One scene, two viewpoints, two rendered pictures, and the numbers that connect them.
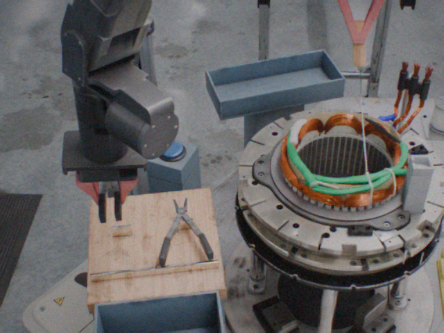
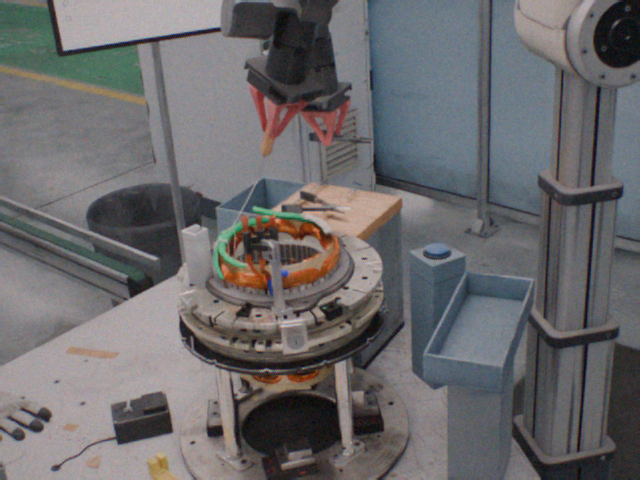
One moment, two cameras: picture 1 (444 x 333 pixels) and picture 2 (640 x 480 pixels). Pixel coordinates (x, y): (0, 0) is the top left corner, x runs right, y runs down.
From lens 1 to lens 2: 1.92 m
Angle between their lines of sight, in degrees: 96
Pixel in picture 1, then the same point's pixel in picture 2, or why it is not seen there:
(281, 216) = not seen: hidden behind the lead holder
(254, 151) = (354, 243)
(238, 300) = not seen: hidden behind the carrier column
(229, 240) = (418, 404)
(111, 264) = (331, 192)
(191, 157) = (421, 260)
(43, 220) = not seen: outside the picture
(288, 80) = (493, 354)
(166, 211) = (353, 216)
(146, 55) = (555, 223)
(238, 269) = (369, 383)
